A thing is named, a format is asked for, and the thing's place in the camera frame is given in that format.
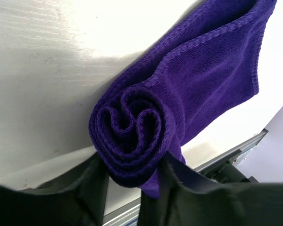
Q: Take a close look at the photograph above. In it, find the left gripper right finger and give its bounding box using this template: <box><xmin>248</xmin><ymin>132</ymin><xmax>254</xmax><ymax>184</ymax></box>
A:
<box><xmin>138</xmin><ymin>153</ymin><xmax>283</xmax><ymax>226</ymax></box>

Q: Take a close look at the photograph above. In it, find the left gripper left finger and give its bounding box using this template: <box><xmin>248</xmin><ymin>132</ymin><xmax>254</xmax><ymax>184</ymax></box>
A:
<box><xmin>0</xmin><ymin>155</ymin><xmax>108</xmax><ymax>226</ymax></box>

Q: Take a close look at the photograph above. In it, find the purple towel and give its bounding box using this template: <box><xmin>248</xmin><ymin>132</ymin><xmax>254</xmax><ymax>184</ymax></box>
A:
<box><xmin>89</xmin><ymin>0</ymin><xmax>276</xmax><ymax>198</ymax></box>

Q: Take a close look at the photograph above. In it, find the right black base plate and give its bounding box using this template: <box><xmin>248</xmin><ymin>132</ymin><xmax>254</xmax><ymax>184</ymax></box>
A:
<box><xmin>199</xmin><ymin>149</ymin><xmax>258</xmax><ymax>184</ymax></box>

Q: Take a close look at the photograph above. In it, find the aluminium mounting rail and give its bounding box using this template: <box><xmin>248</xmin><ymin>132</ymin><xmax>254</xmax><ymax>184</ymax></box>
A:
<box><xmin>103</xmin><ymin>129</ymin><xmax>268</xmax><ymax>226</ymax></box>

